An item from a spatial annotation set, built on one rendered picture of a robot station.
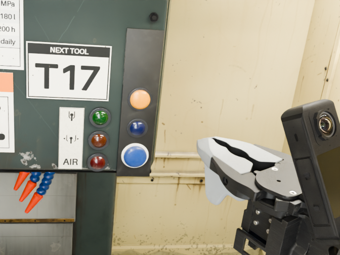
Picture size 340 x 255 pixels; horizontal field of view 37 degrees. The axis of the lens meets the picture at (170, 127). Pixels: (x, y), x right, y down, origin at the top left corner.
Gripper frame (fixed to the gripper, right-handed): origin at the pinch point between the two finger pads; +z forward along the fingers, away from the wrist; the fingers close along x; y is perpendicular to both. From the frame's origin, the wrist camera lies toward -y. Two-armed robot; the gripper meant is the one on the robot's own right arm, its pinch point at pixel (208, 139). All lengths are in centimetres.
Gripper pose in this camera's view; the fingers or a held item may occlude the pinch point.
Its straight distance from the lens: 54.6
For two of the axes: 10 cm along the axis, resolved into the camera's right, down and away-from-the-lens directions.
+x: 7.7, -1.8, 6.1
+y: -1.1, 9.1, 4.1
